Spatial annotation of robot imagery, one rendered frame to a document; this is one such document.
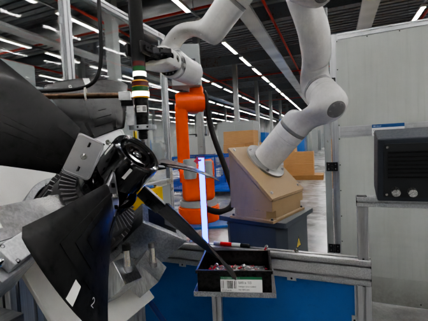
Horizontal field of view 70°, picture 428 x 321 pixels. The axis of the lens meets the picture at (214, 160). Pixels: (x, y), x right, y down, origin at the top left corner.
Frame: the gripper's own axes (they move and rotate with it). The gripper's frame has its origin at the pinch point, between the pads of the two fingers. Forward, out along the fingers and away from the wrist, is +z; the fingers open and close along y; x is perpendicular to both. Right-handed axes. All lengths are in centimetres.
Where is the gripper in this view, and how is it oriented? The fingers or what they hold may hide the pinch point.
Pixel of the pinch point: (137, 49)
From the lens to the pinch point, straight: 86.6
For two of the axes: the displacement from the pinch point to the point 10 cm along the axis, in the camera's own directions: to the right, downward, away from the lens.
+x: -0.5, -10.0, -0.5
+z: -3.9, 0.6, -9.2
